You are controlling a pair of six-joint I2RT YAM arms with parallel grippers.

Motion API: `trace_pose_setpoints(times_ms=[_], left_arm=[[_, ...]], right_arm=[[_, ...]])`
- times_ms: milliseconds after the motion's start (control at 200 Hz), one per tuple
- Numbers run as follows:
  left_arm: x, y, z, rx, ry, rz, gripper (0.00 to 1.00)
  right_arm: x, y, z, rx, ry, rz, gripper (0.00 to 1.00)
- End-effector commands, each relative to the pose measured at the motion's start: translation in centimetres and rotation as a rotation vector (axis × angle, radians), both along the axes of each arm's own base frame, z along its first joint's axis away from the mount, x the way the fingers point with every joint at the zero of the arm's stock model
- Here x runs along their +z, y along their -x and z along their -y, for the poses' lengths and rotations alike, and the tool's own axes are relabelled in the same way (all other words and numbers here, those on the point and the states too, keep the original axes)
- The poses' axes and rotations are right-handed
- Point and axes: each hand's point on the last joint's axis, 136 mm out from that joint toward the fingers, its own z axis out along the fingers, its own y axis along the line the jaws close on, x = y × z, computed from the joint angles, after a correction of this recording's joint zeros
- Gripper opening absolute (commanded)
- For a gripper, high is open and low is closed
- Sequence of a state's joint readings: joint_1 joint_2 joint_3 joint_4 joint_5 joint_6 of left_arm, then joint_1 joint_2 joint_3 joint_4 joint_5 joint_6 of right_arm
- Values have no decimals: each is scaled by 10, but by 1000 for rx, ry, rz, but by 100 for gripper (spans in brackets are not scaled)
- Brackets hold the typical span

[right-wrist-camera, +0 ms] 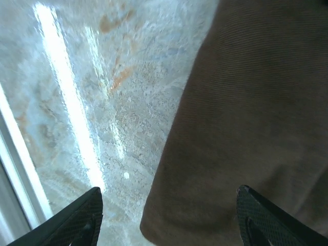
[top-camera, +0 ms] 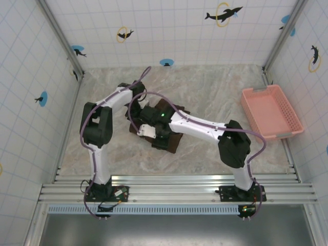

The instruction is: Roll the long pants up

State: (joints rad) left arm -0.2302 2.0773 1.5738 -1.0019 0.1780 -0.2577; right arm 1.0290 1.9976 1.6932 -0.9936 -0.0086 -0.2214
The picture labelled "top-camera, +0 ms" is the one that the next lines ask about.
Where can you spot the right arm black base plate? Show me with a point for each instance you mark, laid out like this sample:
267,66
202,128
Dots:
228,196

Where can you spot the black connector board green light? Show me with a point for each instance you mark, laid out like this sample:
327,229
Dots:
247,210

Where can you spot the diver blue circle sticker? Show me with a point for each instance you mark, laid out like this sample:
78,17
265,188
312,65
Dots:
43,98

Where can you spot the shark blue circle sticker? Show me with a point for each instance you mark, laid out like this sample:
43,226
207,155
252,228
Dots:
78,50

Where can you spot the pink plastic basket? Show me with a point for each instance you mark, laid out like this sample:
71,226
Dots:
269,112

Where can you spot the grey metal panel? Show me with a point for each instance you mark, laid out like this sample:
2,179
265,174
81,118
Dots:
179,230

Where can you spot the aluminium corner post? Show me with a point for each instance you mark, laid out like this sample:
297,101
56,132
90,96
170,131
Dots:
284,38
61,38

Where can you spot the aluminium mounting rail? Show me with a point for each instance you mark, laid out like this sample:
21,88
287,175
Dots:
174,189

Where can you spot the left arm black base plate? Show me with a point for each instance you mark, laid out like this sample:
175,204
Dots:
123,198

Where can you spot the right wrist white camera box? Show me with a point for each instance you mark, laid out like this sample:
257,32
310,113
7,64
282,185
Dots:
147,131

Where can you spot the black whale sticker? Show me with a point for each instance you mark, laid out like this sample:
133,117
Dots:
217,17

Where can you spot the small green circuit board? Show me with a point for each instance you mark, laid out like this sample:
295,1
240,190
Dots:
120,192

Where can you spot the blue patch sticker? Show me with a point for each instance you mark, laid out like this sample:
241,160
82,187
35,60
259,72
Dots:
285,19

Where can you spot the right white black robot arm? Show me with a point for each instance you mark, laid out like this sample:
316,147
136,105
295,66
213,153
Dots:
194,125

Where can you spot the brown long pants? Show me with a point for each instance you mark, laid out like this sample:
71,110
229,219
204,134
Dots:
175,141

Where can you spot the blue oval sticker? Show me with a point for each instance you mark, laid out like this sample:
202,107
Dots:
166,62

